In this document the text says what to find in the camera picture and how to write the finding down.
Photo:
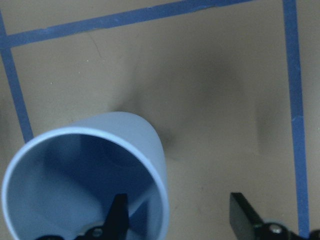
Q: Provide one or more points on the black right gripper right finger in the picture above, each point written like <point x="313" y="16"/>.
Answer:
<point x="245" y="222"/>

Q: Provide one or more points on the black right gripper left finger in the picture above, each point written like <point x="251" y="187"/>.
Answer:
<point x="116" y="224"/>

